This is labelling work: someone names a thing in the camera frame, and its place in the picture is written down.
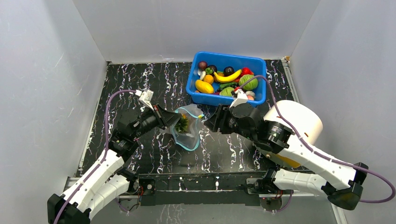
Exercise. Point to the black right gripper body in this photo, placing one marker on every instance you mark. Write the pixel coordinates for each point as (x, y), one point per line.
(222, 117)

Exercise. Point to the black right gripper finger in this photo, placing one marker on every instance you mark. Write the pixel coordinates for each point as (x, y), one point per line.
(218, 114)
(214, 125)

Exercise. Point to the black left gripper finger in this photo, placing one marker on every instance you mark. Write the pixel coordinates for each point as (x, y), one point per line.
(167, 116)
(167, 123)

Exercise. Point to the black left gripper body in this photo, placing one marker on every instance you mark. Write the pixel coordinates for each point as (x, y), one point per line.
(149, 122)

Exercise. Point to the clear zip top bag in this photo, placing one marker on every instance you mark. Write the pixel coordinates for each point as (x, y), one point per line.
(191, 140)

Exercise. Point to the green toy cabbage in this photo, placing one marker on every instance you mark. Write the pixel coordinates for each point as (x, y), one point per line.
(227, 92)

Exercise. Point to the yellow toy banana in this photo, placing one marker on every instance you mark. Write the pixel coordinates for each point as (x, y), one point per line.
(229, 78)

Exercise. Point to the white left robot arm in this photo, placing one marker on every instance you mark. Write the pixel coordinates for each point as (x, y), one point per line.
(106, 179)

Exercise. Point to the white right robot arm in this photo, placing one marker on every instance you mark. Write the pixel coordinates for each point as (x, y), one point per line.
(287, 133)

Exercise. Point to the white toy garlic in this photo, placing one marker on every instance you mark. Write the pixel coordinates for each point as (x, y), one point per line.
(250, 94)

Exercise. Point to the black toy grape bunch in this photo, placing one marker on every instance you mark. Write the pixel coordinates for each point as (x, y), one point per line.
(230, 84)

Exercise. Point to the yellow toy mango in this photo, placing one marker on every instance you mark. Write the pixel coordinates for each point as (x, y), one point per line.
(204, 87)

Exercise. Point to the striped green toy melon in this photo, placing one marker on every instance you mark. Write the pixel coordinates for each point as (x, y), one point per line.
(248, 86)

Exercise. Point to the small orange toy fruit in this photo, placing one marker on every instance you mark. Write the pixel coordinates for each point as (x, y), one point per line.
(208, 79)

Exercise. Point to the green toy pea cluster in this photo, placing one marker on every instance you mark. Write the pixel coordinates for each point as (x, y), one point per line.
(209, 70)

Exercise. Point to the dark red toy fruit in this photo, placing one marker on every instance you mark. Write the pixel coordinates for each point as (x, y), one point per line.
(229, 70)

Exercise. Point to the red toy pepper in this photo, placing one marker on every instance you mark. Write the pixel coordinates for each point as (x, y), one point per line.
(246, 71)

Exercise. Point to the dark purple toy plum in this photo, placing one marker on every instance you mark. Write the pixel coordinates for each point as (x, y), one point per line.
(213, 67)

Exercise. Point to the blue plastic bin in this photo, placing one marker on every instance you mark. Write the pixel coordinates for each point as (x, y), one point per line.
(256, 65)

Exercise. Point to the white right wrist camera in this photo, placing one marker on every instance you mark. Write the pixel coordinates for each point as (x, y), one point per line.
(239, 97)

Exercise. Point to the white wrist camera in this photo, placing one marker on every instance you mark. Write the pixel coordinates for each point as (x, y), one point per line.
(239, 97)
(145, 98)

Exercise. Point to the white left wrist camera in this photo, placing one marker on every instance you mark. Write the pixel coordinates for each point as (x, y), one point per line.
(145, 98)

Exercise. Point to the black front rail frame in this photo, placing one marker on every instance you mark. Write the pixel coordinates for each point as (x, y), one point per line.
(205, 188)

